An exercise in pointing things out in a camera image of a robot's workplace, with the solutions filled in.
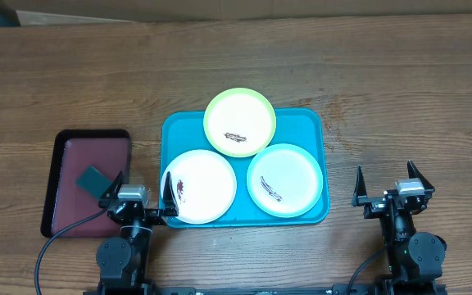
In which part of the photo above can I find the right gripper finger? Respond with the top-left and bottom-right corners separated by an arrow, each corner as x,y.
407,160 -> 435,193
352,166 -> 368,206

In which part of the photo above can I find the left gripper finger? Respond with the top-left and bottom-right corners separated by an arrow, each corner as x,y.
99,171 -> 124,201
161,171 -> 178,216

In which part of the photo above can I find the green and yellow sponge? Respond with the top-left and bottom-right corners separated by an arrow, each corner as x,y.
76,166 -> 112,200

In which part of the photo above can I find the white pink-rimmed plate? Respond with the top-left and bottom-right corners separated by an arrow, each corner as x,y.
161,149 -> 237,225

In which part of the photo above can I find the yellow-green plate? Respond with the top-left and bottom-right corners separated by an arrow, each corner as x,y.
203,88 -> 276,157

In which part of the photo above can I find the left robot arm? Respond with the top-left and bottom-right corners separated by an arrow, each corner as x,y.
96,173 -> 178,295

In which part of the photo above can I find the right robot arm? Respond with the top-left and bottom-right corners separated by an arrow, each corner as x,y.
346,161 -> 447,294

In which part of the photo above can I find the black tray with maroon liner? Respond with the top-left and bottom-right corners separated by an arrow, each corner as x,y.
40,129 -> 131,238

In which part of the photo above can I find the teal plastic tray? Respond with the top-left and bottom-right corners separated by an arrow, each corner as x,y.
160,107 -> 331,228

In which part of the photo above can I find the light blue plate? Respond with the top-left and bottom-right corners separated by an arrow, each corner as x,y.
247,143 -> 324,218

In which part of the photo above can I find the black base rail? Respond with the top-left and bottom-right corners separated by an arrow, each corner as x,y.
83,284 -> 448,295

